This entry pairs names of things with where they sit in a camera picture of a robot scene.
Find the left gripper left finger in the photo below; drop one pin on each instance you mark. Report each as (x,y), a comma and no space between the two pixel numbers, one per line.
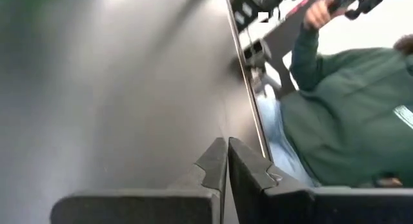
(129,208)

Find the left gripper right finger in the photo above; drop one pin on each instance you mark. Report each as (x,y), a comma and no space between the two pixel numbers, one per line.
(322,206)

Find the person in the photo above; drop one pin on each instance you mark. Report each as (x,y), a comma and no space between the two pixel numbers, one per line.
(348,120)

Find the person's hand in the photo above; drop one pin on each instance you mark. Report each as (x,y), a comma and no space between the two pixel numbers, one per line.
(321,14)

